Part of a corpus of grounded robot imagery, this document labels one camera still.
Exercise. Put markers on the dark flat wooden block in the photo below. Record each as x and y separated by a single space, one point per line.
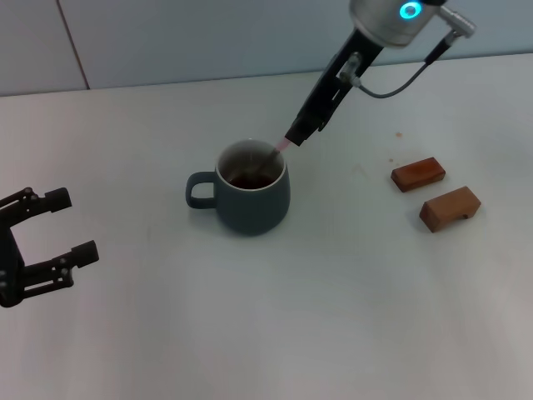
416 177

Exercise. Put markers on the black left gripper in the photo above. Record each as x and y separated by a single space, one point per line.
8 258

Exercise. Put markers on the grey ceramic cup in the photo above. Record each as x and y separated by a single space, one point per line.
252 204

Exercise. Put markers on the light notched wooden block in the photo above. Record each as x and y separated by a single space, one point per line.
441 210

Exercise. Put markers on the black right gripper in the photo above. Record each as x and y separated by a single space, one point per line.
333 83

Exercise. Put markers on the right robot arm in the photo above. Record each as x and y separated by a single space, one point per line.
387 21

